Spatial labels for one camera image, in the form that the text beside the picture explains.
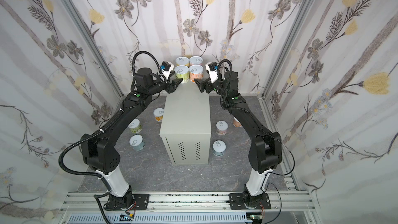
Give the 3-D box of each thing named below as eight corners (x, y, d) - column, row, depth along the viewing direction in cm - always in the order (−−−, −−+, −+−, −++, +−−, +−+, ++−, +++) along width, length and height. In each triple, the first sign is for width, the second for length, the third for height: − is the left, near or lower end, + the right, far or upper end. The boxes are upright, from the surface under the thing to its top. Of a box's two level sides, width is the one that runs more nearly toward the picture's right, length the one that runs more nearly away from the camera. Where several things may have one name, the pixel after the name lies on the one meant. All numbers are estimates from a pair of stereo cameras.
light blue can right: (212, 156, 91) (213, 151, 86) (212, 145, 96) (213, 140, 91) (225, 156, 91) (226, 151, 86) (224, 145, 96) (225, 140, 91)
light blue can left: (131, 150, 93) (127, 145, 88) (134, 139, 98) (131, 134, 93) (143, 150, 94) (140, 145, 88) (146, 139, 98) (143, 134, 93)
